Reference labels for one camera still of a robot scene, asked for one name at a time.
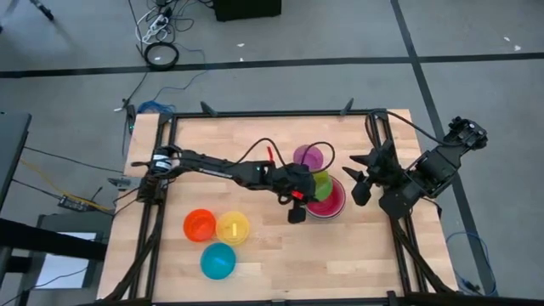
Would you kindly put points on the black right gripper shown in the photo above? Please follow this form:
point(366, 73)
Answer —
point(384, 172)

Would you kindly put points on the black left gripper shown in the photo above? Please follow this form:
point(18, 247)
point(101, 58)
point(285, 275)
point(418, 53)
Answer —
point(295, 183)

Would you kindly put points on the green translucent plastic bowl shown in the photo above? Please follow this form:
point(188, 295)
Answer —
point(324, 186)

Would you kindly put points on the purple translucent plastic bowl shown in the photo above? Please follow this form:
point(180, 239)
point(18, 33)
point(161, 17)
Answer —
point(308, 156)

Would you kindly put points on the magenta translucent plastic bowl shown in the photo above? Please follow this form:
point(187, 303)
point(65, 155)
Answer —
point(329, 206)

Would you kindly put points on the pink opaque plastic bowl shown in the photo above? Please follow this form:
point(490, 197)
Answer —
point(340, 211)

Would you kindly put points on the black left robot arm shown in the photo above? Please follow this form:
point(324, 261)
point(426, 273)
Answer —
point(212, 168)

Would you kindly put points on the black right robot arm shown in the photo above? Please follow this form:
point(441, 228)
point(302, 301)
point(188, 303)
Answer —
point(433, 170)

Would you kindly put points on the yellow translucent plastic bowl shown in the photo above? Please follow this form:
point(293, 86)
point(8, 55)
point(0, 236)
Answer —
point(232, 228)

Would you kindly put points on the orange translucent plastic bowl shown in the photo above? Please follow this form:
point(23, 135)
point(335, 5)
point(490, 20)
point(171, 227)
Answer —
point(200, 225)

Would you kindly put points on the blue translucent plastic bowl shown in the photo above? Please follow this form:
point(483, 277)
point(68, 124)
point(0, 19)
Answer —
point(218, 261)

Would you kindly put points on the black adapter with green light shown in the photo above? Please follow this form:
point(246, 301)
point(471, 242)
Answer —
point(131, 117)

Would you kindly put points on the black box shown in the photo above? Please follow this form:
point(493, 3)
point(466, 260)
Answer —
point(246, 8)

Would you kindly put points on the white power strip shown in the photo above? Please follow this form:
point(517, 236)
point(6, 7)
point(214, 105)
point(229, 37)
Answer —
point(158, 22)

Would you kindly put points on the black electronics board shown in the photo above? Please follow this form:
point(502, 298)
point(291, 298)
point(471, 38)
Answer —
point(74, 203)

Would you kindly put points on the white board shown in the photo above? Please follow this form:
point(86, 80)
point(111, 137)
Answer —
point(64, 263)

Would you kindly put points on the black beam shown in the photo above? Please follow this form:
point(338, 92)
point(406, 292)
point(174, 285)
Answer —
point(42, 240)

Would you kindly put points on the dark grey desk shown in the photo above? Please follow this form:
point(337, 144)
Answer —
point(10, 149)

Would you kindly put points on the black tripod leg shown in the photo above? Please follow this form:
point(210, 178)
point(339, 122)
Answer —
point(42, 9)

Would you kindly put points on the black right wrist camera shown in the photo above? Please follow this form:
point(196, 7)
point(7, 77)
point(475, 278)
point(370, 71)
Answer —
point(361, 193)

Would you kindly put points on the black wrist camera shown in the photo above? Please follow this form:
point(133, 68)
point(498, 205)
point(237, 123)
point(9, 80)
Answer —
point(296, 214)
point(361, 193)

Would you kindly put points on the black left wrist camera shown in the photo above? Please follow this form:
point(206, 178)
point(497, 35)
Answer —
point(296, 214)

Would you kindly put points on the black aluminium table frame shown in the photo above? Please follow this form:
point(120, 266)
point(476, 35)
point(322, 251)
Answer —
point(276, 114)

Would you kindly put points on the grey metal bracket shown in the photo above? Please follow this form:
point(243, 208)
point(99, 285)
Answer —
point(123, 183)

